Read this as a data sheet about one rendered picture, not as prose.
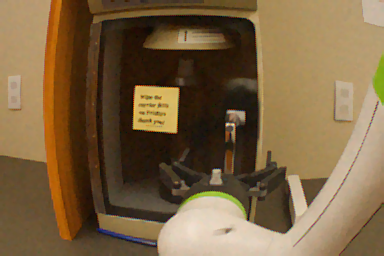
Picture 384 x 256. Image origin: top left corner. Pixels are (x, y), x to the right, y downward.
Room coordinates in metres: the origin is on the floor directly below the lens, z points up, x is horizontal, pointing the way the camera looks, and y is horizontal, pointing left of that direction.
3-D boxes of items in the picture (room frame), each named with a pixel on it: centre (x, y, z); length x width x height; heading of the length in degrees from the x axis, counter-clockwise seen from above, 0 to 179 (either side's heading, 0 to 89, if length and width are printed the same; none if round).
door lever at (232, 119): (0.94, -0.06, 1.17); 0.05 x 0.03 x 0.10; 172
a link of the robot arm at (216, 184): (0.69, -0.03, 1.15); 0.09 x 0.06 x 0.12; 82
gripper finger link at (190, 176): (0.82, 0.00, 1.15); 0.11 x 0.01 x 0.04; 34
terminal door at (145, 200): (0.98, 0.04, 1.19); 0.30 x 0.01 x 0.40; 82
